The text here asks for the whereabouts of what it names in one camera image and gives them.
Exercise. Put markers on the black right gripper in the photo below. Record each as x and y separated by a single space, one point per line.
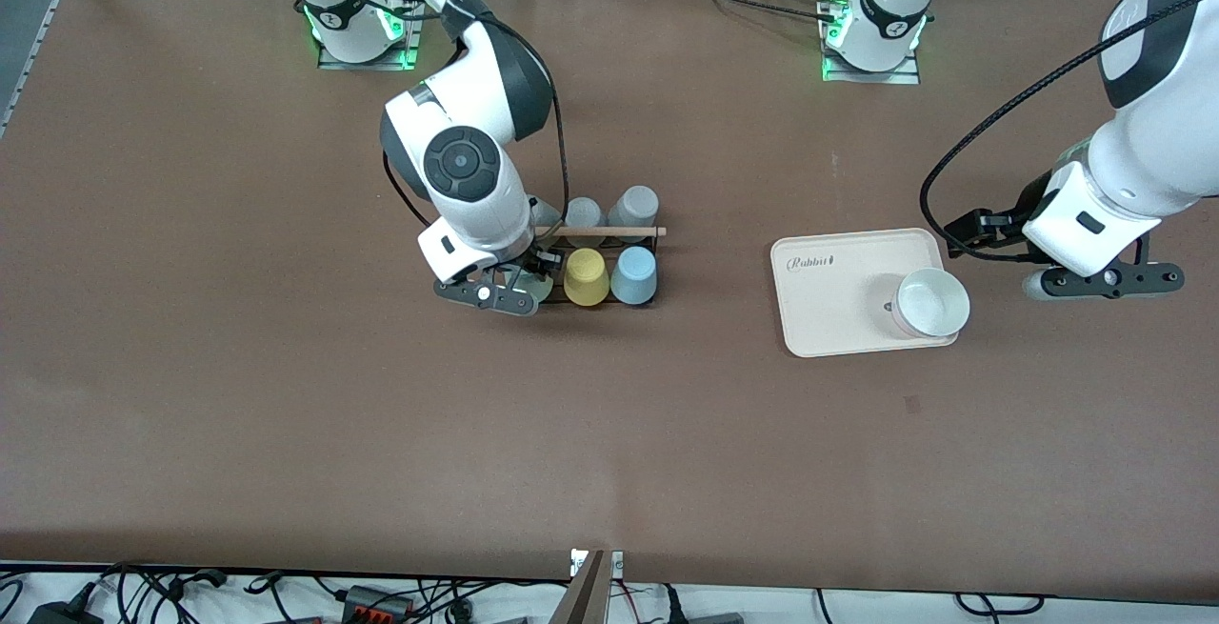
544 260

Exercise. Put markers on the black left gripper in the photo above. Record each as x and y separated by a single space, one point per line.
1026 204

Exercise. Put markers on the pale green cup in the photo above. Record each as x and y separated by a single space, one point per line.
538 291

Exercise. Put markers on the light blue cup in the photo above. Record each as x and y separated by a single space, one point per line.
633 276

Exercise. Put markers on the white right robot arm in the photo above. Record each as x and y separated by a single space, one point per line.
476 81

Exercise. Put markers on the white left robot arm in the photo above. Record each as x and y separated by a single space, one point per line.
1162 157

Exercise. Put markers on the yellow cup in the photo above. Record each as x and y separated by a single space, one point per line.
586 276

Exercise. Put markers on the grey cup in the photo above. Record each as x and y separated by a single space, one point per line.
584 212
548 216
634 206

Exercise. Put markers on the white cup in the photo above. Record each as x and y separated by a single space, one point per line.
933 302

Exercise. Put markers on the beige plastic tray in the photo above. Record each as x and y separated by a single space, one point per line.
829 310

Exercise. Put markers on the black power adapter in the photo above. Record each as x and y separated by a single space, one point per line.
57 614

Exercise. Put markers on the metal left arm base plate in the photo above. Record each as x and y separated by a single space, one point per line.
862 77

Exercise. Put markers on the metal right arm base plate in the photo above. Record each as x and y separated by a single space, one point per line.
381 64

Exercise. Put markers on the white metal bracket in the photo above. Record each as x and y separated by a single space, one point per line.
576 562

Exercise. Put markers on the brown wooden post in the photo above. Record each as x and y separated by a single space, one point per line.
583 600

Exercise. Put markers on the metal table edge rail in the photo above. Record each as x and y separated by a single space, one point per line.
29 52

